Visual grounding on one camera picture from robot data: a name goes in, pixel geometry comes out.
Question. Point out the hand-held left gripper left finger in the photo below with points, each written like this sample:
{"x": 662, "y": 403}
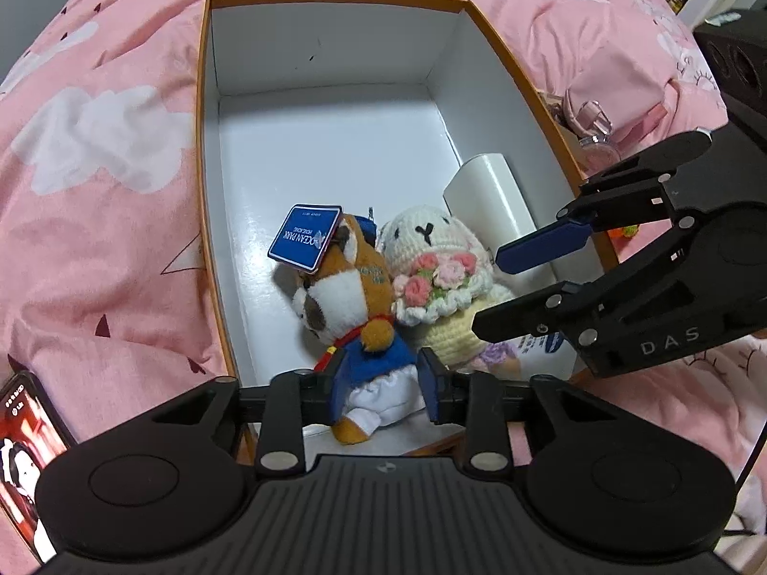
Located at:
{"x": 338, "y": 389}

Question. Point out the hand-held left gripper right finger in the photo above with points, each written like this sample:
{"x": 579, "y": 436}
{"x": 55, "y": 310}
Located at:
{"x": 432, "y": 392}

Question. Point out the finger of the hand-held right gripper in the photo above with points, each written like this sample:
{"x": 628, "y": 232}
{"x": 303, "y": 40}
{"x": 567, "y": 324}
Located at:
{"x": 515, "y": 317}
{"x": 539, "y": 248}

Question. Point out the white printed carton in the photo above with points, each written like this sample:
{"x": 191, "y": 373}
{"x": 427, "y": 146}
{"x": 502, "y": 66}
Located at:
{"x": 533, "y": 350}

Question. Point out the brown fox plush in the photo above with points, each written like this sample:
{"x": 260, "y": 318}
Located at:
{"x": 347, "y": 299}

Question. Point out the white crochet bunny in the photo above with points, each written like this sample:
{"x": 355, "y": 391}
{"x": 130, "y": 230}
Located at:
{"x": 431, "y": 251}

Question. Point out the orange cardboard box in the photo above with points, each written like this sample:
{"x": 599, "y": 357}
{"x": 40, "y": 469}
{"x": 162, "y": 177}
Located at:
{"x": 335, "y": 132}

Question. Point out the small green crochet toy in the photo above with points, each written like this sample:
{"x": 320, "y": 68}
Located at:
{"x": 623, "y": 230}

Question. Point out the pink perfume bottle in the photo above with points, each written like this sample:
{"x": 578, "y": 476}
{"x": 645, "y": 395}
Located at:
{"x": 590, "y": 129}

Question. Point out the pink cloth bag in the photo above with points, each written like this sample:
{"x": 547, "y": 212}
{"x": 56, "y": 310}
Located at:
{"x": 623, "y": 66}

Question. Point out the pink cloud print duvet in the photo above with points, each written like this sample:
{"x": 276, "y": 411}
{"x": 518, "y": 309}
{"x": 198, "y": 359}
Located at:
{"x": 108, "y": 203}

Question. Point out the smartphone with lit screen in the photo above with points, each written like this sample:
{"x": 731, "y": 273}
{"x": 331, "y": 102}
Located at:
{"x": 24, "y": 449}

